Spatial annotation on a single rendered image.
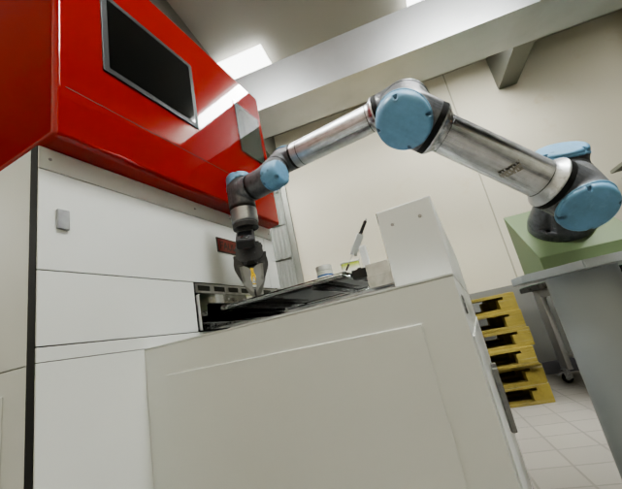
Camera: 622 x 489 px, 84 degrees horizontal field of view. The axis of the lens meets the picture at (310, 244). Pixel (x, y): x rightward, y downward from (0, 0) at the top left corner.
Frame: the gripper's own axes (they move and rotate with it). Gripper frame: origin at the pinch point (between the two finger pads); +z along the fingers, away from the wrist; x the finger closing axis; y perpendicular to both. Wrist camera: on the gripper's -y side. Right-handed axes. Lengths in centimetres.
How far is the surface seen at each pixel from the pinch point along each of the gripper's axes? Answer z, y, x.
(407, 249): 3.2, -35.4, -28.6
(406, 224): -1.0, -35.9, -29.4
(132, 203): -24.2, -13.3, 23.9
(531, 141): -145, 229, -307
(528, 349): 53, 168, -179
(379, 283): 5.5, -15.3, -28.4
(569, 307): 19, -7, -76
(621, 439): 49, -7, -76
